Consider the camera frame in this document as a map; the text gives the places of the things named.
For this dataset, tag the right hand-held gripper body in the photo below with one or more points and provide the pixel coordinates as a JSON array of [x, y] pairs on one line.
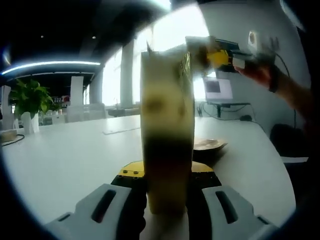
[[262, 47]]

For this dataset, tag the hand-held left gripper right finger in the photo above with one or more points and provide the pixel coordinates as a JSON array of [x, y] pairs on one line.
[[225, 215]]

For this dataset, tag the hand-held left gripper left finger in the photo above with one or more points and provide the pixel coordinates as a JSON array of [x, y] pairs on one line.
[[105, 212]]

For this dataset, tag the yellow paper bag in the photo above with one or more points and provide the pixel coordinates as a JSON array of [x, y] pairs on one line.
[[166, 125]]

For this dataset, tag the person's right hand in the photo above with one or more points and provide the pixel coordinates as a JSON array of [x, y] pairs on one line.
[[257, 75]]

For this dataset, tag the open laptop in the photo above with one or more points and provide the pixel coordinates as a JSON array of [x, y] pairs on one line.
[[217, 88]]

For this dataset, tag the black wristband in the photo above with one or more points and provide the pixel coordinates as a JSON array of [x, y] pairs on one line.
[[273, 80]]

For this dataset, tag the black laptop stand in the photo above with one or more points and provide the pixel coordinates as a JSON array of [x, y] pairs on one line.
[[225, 103]]

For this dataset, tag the white chest device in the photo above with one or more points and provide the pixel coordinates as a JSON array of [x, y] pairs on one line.
[[292, 12]]

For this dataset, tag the small black device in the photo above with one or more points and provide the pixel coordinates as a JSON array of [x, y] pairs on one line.
[[246, 117]]

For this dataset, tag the white table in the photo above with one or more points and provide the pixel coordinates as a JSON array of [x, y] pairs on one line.
[[75, 155]]

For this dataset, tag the flat white strip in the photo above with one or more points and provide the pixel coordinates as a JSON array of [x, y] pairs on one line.
[[122, 131]]

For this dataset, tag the black chair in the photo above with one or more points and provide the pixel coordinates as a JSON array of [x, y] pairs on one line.
[[290, 141]]

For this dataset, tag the white sofa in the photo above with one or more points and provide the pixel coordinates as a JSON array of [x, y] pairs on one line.
[[87, 113]]

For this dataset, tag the sink with faucet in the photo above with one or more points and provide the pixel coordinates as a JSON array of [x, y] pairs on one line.
[[125, 112]]

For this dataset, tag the brown flat block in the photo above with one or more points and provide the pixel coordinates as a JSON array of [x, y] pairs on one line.
[[8, 136]]

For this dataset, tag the white pillar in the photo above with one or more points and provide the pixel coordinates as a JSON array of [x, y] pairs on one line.
[[77, 91]]

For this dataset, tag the potted green plant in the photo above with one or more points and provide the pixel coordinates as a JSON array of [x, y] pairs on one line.
[[30, 98]]

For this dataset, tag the curved ceiling light strip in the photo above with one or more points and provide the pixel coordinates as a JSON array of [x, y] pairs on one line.
[[50, 64]]

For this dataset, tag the black wall monitor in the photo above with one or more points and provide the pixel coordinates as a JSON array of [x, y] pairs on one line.
[[225, 45]]

